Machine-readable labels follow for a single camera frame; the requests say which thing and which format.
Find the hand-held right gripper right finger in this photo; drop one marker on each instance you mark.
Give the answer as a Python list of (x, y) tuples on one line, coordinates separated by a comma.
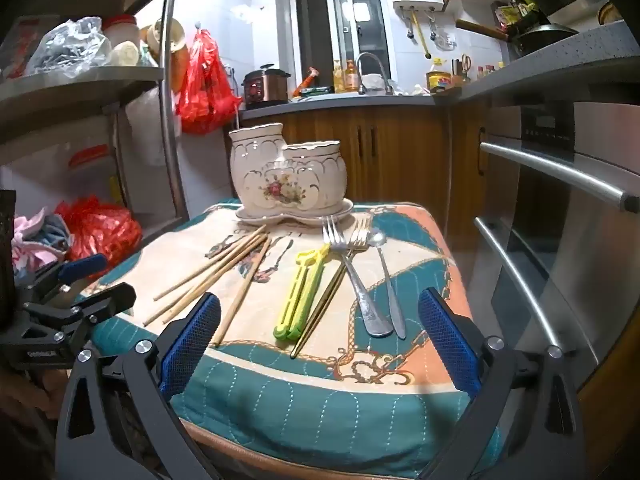
[(450, 345)]

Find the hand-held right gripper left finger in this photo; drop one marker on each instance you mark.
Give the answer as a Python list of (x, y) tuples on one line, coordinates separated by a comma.
[(192, 345)]

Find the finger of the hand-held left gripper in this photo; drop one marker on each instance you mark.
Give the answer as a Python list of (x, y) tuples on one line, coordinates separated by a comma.
[(82, 267), (107, 300)]

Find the wooden chopstick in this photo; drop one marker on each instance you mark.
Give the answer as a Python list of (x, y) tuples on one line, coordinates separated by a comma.
[(197, 293), (242, 292), (210, 264), (200, 283)]

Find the silver fork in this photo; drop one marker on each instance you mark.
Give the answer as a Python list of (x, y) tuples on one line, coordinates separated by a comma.
[(372, 317)]

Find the silver spoon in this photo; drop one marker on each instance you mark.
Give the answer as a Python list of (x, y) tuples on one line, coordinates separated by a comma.
[(376, 238)]

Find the gold fork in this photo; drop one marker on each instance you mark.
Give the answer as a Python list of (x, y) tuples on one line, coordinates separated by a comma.
[(325, 300)]

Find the floral ceramic utensil holder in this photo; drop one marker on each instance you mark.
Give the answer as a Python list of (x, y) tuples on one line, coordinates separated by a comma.
[(280, 175)]

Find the crumpled red plastic bag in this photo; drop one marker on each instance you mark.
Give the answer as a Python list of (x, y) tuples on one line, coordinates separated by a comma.
[(100, 232)]

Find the pink cloth pile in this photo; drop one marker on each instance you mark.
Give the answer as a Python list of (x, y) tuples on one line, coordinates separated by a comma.
[(35, 245)]

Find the white box red lid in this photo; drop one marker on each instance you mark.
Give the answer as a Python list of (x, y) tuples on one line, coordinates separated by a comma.
[(90, 160)]

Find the printed quilted cloth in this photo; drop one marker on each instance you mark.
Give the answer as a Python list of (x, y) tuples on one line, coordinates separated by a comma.
[(280, 410)]

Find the yellow green plastic clip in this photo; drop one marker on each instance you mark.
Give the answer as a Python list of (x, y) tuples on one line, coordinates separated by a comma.
[(300, 295)]

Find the stainless steel oven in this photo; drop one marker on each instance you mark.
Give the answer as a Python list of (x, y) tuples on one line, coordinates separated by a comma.
[(565, 210)]

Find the metal shelf rack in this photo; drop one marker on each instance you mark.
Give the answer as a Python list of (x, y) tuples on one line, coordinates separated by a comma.
[(80, 75)]

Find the wooden base cabinet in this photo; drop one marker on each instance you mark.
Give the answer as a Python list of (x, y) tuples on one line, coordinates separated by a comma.
[(390, 150)]

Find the hanging red plastic bag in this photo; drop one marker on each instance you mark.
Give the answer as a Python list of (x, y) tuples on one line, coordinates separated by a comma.
[(205, 90)]

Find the pale round vegetable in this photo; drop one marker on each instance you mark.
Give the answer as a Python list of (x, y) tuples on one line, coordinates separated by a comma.
[(125, 53)]

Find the clear plastic bag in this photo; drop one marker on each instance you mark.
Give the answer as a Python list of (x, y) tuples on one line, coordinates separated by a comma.
[(70, 45)]

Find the white jar red lid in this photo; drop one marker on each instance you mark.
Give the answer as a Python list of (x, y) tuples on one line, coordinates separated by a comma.
[(122, 30)]

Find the yellow perforated cup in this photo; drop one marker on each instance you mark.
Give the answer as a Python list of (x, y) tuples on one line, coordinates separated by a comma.
[(165, 35)]

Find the rice cooker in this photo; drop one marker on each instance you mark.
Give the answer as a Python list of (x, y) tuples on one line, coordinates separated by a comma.
[(265, 85)]

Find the large labelled oil bottle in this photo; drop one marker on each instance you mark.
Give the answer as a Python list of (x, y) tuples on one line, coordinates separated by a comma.
[(439, 81)]

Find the scissors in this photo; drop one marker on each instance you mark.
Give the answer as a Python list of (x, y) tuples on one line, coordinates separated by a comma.
[(466, 62)]

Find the yellow oil bottle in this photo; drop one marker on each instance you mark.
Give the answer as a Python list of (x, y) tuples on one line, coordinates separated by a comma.
[(352, 76), (340, 76)]

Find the metal faucet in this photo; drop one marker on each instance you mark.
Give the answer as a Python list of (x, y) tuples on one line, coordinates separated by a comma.
[(359, 72)]

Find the orange kitchen tool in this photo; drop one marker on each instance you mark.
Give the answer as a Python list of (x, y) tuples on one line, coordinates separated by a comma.
[(309, 81)]

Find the black wok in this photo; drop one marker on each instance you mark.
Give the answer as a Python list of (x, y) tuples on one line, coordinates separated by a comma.
[(542, 36)]

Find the glass window door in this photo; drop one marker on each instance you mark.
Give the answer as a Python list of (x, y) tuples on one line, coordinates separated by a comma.
[(340, 25)]

